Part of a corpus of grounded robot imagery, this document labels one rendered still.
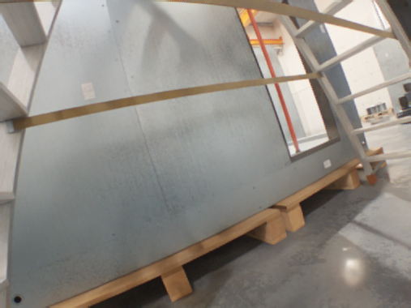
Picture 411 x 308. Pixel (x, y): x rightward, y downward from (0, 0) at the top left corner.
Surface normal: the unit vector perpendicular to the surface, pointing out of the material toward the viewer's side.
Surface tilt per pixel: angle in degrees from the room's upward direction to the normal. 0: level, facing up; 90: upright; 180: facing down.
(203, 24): 90
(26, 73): 92
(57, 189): 90
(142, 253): 90
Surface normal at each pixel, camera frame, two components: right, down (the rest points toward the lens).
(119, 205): 0.39, -0.11
